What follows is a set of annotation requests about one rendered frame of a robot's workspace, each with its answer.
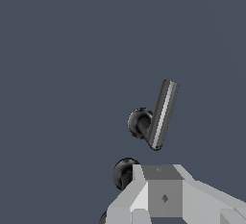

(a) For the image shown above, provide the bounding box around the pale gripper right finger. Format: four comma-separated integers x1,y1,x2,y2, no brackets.
158,163,246,224

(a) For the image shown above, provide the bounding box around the dark round faucet knob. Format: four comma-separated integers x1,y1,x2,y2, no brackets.
111,157,142,191

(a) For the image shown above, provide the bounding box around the dark faucet body piece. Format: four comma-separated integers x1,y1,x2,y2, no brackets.
98,211,109,224

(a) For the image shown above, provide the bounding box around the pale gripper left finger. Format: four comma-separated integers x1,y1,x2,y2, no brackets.
106,163,167,224

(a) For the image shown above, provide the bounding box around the dark faucet lever handle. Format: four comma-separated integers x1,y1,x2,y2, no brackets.
127,79,181,152

